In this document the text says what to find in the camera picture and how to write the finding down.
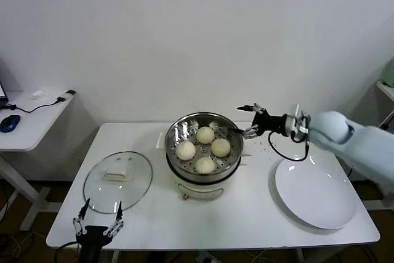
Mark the white shelf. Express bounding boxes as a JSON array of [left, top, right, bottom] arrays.
[[376, 81, 394, 103]]

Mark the black desk cable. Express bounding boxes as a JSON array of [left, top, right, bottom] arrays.
[[0, 96, 68, 113]]

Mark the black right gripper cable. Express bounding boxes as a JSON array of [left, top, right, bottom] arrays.
[[267, 130, 310, 162]]

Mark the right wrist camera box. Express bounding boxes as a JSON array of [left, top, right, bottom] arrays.
[[286, 103, 311, 143]]

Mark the white side desk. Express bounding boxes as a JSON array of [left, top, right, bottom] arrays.
[[0, 89, 77, 232]]

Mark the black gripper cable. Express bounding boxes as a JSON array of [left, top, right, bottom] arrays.
[[57, 240, 81, 251], [267, 130, 310, 162]]

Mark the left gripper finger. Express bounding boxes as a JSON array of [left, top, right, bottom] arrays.
[[72, 198, 90, 237], [103, 200, 125, 238]]

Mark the laptop screen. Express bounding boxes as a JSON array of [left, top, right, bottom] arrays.
[[0, 79, 10, 110]]

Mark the white round plate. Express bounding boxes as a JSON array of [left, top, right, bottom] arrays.
[[275, 154, 358, 230]]

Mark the small white desk object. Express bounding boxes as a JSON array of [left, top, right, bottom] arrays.
[[31, 89, 50, 100]]

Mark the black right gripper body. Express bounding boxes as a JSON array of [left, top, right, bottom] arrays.
[[251, 111, 289, 137]]

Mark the perforated steel steamer basket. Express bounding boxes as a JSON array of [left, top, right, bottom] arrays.
[[165, 111, 244, 184]]

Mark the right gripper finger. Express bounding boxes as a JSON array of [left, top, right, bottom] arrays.
[[235, 102, 267, 115], [226, 124, 260, 140]]

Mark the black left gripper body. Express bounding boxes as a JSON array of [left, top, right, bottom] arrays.
[[75, 225, 109, 263]]

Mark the round glass pot lid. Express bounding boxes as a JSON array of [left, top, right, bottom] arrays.
[[82, 151, 154, 214]]

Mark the blue computer mouse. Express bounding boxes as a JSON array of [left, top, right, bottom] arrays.
[[0, 114, 22, 134]]

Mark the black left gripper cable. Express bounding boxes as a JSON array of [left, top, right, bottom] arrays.
[[57, 240, 81, 251]]

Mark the white steamed baozi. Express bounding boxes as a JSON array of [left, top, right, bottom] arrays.
[[196, 126, 215, 145], [175, 141, 197, 161], [195, 156, 217, 175], [211, 138, 231, 158]]

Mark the pale green object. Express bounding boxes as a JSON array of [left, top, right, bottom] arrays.
[[381, 59, 394, 88]]

